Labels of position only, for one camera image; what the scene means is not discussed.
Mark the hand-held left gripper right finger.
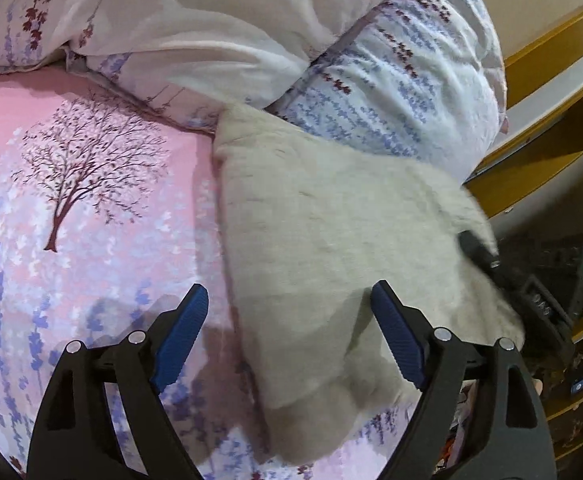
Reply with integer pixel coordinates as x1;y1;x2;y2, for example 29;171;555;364
371;280;557;480

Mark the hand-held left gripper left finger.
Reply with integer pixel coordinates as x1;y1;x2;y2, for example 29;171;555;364
26;283;209;480

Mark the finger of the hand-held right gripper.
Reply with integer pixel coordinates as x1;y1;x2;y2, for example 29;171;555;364
459;230;502;271

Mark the white fluffy blanket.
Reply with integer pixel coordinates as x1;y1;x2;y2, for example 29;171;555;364
212;102;527;463

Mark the black device with green light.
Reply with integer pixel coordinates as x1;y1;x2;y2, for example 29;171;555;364
501;232;583;321

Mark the pink floral bedsheet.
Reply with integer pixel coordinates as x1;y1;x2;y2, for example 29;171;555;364
0;67;452;480

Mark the lavender tree print pillow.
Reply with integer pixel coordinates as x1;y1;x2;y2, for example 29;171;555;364
268;0;509;183

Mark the yellow wooden cabinet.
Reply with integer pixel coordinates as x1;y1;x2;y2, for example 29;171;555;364
464;5;583;221

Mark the pale pink floral pillow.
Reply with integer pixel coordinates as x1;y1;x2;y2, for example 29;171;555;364
0;0;422;136

